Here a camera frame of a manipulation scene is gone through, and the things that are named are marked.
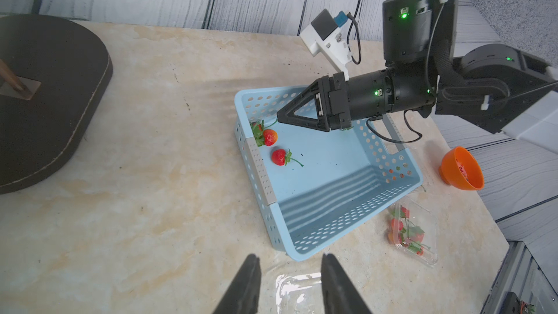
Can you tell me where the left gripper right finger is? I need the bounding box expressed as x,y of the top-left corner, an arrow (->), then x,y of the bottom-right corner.
321,254 -> 371,314

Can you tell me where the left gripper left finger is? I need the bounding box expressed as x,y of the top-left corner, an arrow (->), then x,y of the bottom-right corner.
213,254 -> 262,314

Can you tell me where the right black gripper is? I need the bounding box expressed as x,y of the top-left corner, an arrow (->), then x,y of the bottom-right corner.
277,63 -> 435,132

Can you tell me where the red strawberry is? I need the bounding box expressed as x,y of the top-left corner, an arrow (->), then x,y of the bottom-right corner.
388,206 -> 431,257

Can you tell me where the clear clamshell container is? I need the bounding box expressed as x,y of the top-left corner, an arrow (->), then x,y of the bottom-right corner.
388,197 -> 439,267
261,265 -> 393,314

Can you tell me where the light blue plastic basket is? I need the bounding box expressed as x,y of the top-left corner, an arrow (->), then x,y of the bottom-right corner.
234,87 -> 423,261

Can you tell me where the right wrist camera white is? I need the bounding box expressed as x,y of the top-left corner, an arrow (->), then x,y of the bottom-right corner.
299,9 -> 353,81

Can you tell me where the bronze wire glass rack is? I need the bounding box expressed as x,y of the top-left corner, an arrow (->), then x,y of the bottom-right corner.
1,15 -> 113,194

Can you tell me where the strawberry cluster left basket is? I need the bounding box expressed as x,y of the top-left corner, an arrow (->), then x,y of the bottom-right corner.
251,120 -> 304,167

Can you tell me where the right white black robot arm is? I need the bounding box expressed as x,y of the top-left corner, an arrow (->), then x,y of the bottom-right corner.
277,0 -> 557,152

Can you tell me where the orange plastic bowl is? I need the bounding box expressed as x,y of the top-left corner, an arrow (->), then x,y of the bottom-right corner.
438,146 -> 485,190

